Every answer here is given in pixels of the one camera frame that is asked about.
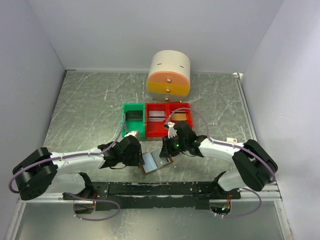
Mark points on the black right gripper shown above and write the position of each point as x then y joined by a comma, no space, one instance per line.
167,150

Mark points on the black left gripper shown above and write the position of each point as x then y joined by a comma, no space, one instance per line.
138,160

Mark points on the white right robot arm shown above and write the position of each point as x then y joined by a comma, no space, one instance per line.
254,167

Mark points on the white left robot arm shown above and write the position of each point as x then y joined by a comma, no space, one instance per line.
52,172

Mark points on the gold card in bin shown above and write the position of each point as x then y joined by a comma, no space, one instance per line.
179,116

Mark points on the black card in bin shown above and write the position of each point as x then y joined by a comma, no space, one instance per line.
134,115

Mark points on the silver card in bin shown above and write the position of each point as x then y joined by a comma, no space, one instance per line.
156,116

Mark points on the white small card box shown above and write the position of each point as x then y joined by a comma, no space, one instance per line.
231,140

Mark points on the red bin right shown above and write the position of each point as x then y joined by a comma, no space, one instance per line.
178,122

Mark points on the red bin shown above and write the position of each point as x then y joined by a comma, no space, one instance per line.
178,122
156,129

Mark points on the green bin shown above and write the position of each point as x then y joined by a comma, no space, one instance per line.
134,125

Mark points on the red bin middle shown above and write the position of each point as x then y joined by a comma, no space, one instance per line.
156,129

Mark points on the white round drawer cabinet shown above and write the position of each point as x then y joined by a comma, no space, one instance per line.
169,76

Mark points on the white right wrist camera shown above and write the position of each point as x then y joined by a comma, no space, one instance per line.
171,132

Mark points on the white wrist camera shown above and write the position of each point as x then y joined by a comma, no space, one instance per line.
171,132
134,133

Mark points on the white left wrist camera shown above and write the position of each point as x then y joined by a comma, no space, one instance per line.
134,133

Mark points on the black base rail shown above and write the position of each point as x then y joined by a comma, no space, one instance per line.
149,195

